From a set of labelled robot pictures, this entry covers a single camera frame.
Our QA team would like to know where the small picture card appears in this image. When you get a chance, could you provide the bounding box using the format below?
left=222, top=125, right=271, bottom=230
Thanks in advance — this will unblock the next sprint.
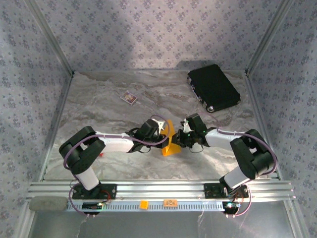
left=120, top=90, right=138, bottom=105

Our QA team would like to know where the black hard case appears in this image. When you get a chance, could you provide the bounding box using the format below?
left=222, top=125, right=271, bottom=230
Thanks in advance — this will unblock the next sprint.
left=187, top=63, right=241, bottom=114

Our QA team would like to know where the grey foam block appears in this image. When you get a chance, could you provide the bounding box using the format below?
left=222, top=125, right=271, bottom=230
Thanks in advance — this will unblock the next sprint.
left=29, top=196, right=69, bottom=212

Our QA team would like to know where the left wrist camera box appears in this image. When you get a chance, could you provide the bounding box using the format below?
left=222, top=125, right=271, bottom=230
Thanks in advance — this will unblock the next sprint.
left=137, top=119, right=165, bottom=139

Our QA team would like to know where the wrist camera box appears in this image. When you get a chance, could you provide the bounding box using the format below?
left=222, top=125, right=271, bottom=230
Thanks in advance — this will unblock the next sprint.
left=137, top=119, right=165, bottom=139
left=182, top=113, right=206, bottom=134

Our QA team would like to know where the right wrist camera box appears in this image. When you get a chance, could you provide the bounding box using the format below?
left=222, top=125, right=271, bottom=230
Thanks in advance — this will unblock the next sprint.
left=182, top=113, right=206, bottom=134

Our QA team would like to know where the wide aluminium mounting rail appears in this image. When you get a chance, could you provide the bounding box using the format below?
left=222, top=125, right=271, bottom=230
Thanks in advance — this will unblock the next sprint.
left=27, top=180, right=297, bottom=200

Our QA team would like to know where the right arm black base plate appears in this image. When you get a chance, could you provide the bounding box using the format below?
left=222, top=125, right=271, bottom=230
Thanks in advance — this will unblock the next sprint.
left=203, top=182, right=250, bottom=199

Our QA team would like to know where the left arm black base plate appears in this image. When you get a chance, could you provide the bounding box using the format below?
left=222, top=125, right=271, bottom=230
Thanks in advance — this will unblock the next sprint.
left=71, top=183, right=117, bottom=200

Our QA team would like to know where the slotted grey cable duct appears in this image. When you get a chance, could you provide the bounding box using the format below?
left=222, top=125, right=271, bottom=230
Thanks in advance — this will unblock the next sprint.
left=66, top=200, right=238, bottom=212

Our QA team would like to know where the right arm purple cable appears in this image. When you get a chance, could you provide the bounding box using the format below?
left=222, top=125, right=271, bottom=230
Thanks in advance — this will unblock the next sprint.
left=198, top=111, right=277, bottom=219

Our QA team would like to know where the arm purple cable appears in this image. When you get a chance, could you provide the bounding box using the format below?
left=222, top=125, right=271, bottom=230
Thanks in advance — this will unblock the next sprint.
left=198, top=111, right=277, bottom=219
left=63, top=114, right=171, bottom=219

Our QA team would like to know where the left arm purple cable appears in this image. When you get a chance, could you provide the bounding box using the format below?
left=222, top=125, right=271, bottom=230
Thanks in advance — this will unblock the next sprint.
left=63, top=114, right=171, bottom=219

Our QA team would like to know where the aluminium frame post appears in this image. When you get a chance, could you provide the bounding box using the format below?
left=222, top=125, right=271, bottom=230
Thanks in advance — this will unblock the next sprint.
left=246, top=0, right=297, bottom=75
left=26, top=0, right=75, bottom=75

